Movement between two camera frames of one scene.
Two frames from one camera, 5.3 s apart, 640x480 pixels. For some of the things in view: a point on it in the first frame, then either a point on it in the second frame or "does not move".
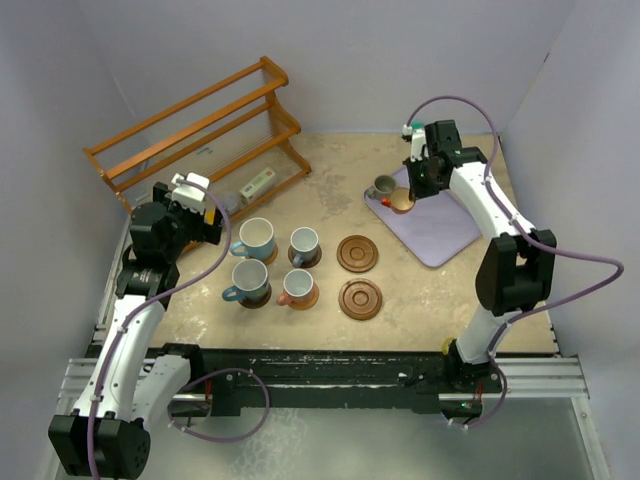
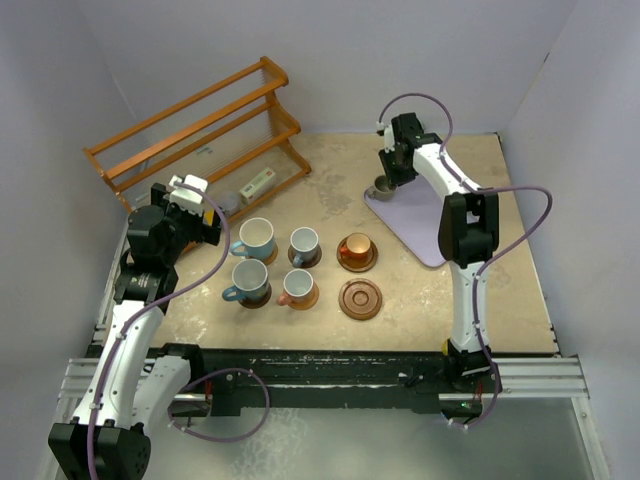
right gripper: [416, 191] -> [397, 179]
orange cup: [399, 200] -> [357, 246]
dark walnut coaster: [303, 265] does not move
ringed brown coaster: [360, 299] does not move
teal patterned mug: [251, 281] does not move
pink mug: [298, 285] does not move
